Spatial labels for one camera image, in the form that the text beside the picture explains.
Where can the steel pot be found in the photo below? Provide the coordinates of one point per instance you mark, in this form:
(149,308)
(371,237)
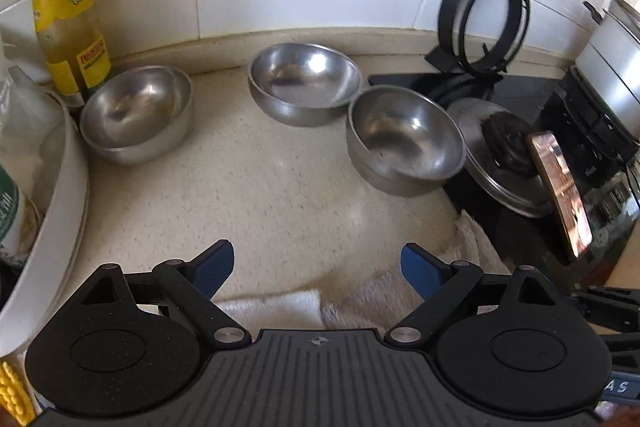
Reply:
(612,57)

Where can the stainless steel bowl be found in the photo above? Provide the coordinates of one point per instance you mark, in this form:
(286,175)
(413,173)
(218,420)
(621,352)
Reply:
(135,112)
(405,137)
(305,77)

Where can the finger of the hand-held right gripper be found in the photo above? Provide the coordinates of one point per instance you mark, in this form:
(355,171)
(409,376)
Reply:
(610,307)

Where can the clear plastic bag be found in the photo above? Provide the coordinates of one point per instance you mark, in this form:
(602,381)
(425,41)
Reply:
(25,117)

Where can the yellow green sauce bottle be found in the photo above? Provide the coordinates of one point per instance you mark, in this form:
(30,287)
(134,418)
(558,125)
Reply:
(67,17)

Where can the grey striped towel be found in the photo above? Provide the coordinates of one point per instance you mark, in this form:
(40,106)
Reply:
(380,292)

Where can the yellow chenille mat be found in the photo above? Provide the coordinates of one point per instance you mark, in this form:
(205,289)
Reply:
(12,389)

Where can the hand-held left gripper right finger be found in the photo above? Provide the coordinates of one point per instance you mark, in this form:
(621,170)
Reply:
(420,271)

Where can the black glass stove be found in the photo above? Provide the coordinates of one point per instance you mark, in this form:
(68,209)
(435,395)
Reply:
(520,237)

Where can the smartphone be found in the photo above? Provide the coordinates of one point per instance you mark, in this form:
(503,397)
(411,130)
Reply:
(557,187)

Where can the white round turntable tray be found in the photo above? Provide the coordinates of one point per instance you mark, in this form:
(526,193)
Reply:
(60,227)

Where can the steel pot lid black knob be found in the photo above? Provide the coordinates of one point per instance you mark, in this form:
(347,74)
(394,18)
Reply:
(490,177)

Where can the black stove grate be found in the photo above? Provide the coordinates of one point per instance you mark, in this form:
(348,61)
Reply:
(585,122)

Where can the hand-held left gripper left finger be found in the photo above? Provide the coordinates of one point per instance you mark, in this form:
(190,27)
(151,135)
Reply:
(216,264)

